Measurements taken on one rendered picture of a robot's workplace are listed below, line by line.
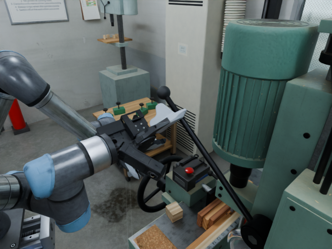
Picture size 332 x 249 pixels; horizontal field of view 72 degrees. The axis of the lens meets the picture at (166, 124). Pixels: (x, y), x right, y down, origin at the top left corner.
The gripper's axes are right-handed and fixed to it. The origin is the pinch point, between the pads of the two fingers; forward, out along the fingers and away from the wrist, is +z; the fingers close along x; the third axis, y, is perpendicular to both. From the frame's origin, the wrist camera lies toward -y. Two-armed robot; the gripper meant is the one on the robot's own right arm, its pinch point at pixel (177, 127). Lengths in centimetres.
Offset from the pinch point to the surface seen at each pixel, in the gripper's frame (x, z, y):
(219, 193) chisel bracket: 13.5, 8.7, -20.3
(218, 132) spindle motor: -5.8, 5.2, -7.5
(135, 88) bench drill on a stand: 160, 104, 124
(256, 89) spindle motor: -21.4, 5.2, -6.9
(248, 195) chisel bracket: 5.3, 10.6, -24.8
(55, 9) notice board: 139, 60, 250
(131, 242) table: 29.6, -17.2, -17.4
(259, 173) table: 26, 40, -25
